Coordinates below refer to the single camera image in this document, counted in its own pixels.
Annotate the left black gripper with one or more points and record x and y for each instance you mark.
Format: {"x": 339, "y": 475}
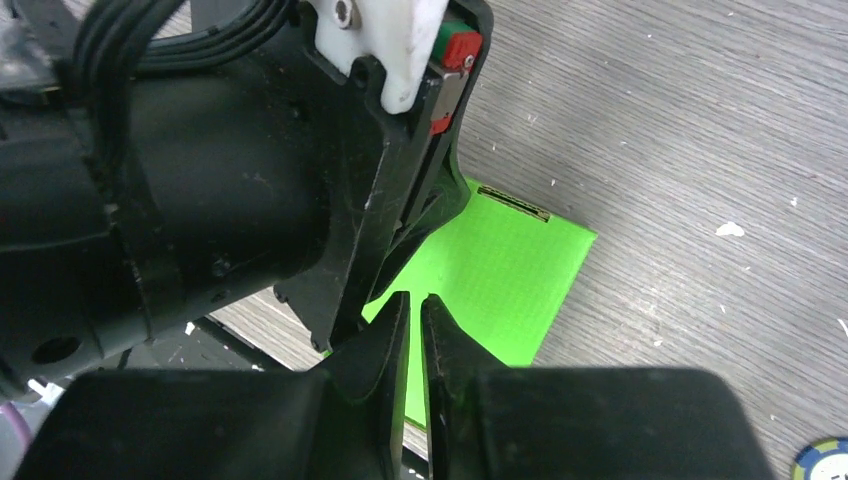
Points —
{"x": 146, "y": 183}

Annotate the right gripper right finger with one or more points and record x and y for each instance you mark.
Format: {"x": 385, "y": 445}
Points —
{"x": 487, "y": 420}

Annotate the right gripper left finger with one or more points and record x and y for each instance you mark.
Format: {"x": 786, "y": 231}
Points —
{"x": 342, "y": 419}

